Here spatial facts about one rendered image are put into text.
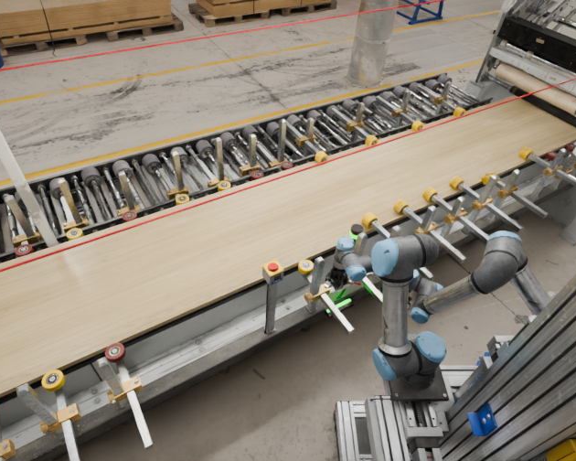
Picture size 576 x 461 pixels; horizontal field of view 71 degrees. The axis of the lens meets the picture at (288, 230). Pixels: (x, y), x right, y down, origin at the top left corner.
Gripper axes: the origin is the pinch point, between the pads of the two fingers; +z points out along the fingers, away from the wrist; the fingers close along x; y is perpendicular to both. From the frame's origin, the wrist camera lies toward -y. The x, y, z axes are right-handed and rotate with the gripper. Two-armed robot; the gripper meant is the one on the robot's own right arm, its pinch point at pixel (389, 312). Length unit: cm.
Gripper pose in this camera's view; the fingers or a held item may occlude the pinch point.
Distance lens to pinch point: 218.2
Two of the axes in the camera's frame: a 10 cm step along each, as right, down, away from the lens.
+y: 5.2, 6.2, -5.8
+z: -0.5, 7.0, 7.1
